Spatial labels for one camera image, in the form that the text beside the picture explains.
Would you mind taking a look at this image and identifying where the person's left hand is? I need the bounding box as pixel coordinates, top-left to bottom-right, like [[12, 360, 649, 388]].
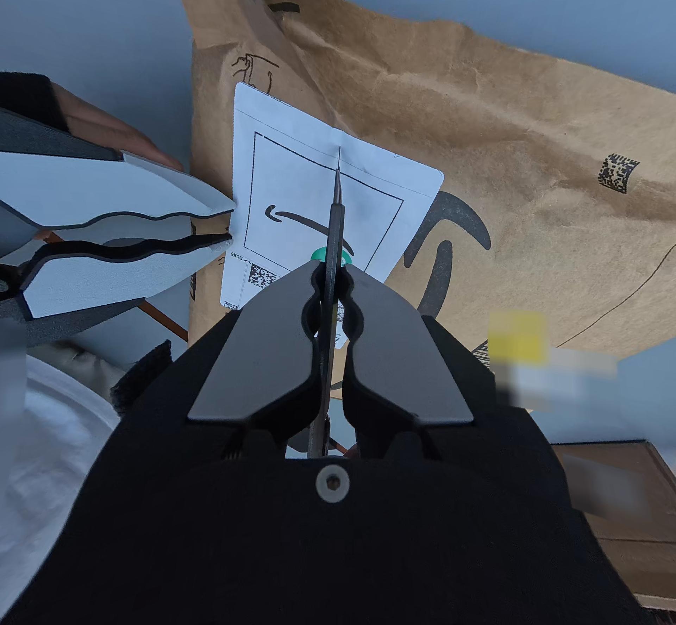
[[49, 81, 184, 173]]

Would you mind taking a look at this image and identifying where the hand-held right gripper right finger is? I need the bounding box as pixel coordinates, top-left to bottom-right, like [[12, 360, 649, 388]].
[[339, 263, 474, 427]]

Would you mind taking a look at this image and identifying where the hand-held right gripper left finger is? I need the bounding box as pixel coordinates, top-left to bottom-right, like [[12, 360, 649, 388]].
[[187, 258, 324, 423]]

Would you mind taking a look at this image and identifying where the brown cardboard box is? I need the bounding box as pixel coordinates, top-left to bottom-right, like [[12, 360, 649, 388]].
[[549, 439, 676, 611]]

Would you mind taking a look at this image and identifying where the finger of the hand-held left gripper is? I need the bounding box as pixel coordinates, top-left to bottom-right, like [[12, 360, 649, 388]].
[[20, 233, 234, 320], [0, 151, 237, 230]]

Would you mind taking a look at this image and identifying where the grey desk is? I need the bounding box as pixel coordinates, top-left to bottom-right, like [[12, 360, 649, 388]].
[[0, 0, 676, 457]]

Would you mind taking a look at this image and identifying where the brown paper mailer bag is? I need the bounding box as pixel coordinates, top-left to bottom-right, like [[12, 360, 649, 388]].
[[165, 0, 676, 375]]

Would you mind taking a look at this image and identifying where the metal utility knife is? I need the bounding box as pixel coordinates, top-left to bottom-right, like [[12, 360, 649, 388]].
[[308, 146, 348, 458]]

